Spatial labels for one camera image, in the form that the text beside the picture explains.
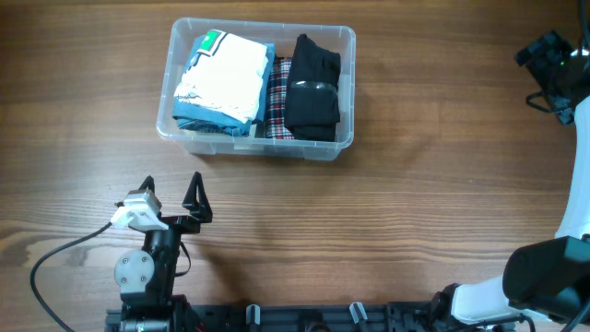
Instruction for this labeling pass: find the blue denim cloth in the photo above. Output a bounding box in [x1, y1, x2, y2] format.
[172, 43, 276, 136]

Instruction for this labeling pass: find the red blue plaid cloth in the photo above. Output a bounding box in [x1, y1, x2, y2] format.
[264, 57, 294, 140]

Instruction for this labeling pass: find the white t-shirt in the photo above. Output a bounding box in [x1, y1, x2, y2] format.
[174, 30, 275, 124]

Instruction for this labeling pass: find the black cloth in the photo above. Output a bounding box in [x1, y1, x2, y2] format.
[284, 34, 341, 142]

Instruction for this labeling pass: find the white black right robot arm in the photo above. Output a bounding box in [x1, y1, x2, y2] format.
[425, 30, 589, 331]

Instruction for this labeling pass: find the clear plastic storage container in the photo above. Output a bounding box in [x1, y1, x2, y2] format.
[156, 18, 357, 161]

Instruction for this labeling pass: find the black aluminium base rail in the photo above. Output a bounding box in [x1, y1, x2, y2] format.
[104, 302, 515, 332]

